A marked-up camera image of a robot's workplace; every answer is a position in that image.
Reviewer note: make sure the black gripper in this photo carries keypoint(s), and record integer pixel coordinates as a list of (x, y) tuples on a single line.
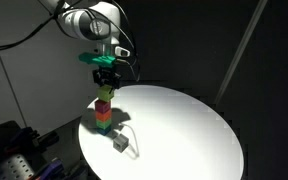
[(106, 76)]

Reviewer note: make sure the yellow block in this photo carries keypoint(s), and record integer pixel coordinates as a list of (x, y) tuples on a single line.
[(104, 94)]

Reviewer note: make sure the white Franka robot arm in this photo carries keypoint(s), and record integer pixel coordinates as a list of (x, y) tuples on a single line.
[(87, 23)]

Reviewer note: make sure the pink block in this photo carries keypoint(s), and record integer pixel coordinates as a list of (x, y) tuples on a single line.
[(103, 106)]

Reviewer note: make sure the green block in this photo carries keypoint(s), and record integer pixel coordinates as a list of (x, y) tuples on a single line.
[(104, 123)]

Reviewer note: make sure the blue block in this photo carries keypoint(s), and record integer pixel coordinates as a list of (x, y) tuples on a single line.
[(104, 130)]

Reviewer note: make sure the purple clamp with orange tips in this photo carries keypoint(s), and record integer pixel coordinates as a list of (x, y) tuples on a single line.
[(19, 137)]

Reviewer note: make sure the perforated metal board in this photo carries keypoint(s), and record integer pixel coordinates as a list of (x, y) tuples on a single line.
[(14, 168)]

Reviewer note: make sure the teal camera mount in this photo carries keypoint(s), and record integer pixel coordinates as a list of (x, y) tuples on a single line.
[(99, 59)]

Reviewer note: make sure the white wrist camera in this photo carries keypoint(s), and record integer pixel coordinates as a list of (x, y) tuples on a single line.
[(122, 51)]

